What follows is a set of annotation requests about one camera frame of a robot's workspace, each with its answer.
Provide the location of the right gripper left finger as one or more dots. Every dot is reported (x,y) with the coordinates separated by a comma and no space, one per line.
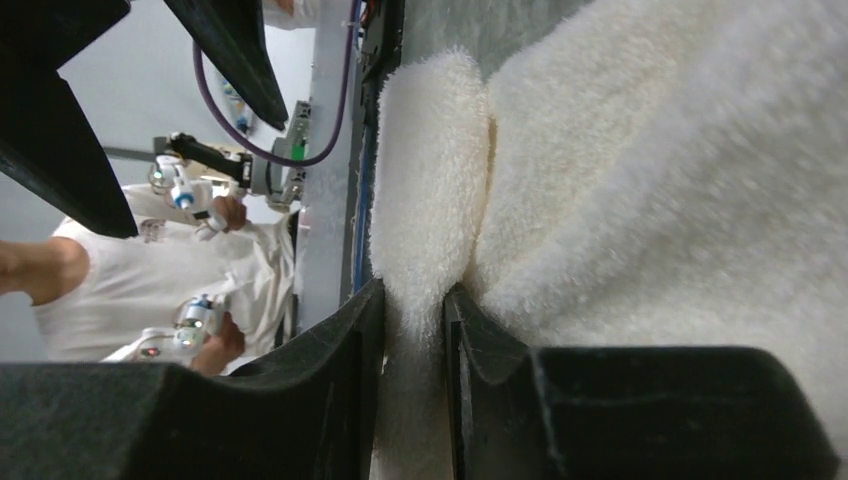
(303,411)

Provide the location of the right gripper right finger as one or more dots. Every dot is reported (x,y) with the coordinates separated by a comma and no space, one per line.
(546,412)

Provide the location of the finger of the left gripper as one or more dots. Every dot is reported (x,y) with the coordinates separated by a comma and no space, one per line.
(231,35)
(47,143)

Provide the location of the white towel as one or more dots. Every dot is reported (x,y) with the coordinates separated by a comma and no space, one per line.
(648,173)

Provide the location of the handheld teleoperation controller upper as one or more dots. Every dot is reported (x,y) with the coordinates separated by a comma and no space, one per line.
(192,196)

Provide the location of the handheld teleoperation controller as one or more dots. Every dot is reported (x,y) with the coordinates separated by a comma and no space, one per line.
(192,196)
(200,318)

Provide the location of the handheld teleoperation controller lower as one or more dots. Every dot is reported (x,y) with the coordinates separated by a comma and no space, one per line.
(200,318)

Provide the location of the person in white shirt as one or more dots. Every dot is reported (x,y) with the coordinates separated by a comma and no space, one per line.
(92,294)

